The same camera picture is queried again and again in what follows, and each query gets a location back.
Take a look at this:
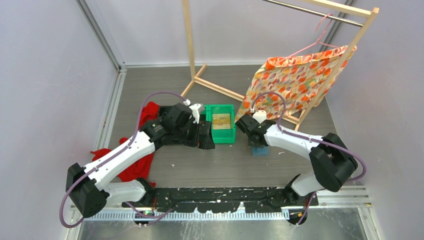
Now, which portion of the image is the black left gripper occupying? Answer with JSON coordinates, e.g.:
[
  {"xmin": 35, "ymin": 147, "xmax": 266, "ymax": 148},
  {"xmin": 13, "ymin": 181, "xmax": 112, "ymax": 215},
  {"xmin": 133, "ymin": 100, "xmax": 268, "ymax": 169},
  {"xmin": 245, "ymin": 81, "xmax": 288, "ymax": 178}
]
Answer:
[{"xmin": 174, "ymin": 118, "xmax": 215, "ymax": 150}]

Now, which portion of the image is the blue card holder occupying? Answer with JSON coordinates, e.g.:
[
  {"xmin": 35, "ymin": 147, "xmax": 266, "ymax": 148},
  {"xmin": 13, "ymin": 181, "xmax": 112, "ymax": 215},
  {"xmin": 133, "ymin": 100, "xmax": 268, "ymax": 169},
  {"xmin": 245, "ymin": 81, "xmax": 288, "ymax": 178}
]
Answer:
[{"xmin": 251, "ymin": 146, "xmax": 270, "ymax": 157}]

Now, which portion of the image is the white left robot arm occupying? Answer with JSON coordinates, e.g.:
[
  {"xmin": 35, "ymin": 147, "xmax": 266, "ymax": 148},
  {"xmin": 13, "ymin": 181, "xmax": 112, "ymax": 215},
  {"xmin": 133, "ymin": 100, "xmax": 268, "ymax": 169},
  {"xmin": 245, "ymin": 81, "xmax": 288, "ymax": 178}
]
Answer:
[{"xmin": 66, "ymin": 102, "xmax": 215, "ymax": 218}]

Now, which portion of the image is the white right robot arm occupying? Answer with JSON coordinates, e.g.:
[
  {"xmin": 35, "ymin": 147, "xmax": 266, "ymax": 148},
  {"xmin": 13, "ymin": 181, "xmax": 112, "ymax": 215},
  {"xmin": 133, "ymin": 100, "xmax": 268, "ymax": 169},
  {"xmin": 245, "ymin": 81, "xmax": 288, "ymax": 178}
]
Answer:
[{"xmin": 235, "ymin": 114, "xmax": 358, "ymax": 205}]

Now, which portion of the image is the gold cards stack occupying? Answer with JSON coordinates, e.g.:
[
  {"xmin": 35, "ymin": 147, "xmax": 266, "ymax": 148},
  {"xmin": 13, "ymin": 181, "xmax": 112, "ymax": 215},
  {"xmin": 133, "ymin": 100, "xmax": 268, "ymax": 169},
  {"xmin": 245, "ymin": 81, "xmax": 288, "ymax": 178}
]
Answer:
[{"xmin": 212, "ymin": 113, "xmax": 232, "ymax": 130}]

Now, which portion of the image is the green bin with gold cards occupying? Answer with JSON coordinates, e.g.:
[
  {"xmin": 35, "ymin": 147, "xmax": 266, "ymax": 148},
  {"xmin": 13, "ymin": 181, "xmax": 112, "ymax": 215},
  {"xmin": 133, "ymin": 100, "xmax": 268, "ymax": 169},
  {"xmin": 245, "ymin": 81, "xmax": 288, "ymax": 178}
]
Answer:
[{"xmin": 205, "ymin": 104, "xmax": 236, "ymax": 145}]

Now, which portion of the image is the floral orange fabric bag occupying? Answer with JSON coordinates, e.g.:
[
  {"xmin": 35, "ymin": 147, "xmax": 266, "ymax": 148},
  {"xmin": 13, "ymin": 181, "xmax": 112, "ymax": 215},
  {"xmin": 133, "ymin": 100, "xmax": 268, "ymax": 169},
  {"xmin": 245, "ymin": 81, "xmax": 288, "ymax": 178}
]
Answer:
[{"xmin": 235, "ymin": 46, "xmax": 347, "ymax": 121}]

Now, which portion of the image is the red cloth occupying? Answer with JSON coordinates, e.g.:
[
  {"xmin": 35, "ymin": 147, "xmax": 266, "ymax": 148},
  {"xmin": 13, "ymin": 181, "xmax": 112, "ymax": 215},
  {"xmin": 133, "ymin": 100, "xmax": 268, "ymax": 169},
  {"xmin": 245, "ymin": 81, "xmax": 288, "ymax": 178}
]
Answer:
[{"xmin": 90, "ymin": 101, "xmax": 161, "ymax": 188}]

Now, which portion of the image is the wooden clothes rack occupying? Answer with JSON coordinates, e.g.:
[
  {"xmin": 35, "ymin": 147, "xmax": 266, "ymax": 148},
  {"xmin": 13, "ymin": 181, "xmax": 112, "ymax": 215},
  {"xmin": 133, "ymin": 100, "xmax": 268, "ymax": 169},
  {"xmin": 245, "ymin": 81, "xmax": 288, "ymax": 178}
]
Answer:
[{"xmin": 179, "ymin": 0, "xmax": 380, "ymax": 132}]

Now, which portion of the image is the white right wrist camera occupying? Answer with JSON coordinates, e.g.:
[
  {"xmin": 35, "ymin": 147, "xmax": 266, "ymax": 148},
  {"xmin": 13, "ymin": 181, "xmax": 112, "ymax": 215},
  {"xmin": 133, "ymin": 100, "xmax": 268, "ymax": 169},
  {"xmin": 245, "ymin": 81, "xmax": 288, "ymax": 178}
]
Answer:
[{"xmin": 251, "ymin": 110, "xmax": 267, "ymax": 124}]

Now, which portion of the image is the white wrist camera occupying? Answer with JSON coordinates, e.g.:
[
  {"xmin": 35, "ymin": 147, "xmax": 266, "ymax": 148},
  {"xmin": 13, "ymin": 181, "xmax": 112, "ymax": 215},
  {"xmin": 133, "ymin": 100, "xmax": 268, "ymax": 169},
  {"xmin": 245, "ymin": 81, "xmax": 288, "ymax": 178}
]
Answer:
[
  {"xmin": 183, "ymin": 99, "xmax": 205, "ymax": 124},
  {"xmin": 251, "ymin": 110, "xmax": 267, "ymax": 124}
]

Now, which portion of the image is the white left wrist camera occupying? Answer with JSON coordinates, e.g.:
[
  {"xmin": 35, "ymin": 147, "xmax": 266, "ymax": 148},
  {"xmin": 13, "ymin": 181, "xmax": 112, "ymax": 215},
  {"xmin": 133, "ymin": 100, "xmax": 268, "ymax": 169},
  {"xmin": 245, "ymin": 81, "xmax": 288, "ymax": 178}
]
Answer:
[{"xmin": 183, "ymin": 99, "xmax": 205, "ymax": 124}]

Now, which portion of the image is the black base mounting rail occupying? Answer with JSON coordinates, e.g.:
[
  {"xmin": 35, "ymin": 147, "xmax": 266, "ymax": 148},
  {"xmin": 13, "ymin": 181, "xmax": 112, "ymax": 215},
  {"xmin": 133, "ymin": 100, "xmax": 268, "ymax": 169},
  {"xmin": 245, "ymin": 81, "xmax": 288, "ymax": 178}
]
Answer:
[{"xmin": 130, "ymin": 186, "xmax": 318, "ymax": 214}]

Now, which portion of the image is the pink wire hanger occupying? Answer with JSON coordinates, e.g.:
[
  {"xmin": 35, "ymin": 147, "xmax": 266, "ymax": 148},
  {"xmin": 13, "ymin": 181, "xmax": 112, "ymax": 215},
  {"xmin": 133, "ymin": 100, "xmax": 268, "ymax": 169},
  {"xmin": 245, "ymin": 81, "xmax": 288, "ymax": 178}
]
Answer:
[{"xmin": 287, "ymin": 13, "xmax": 340, "ymax": 58}]

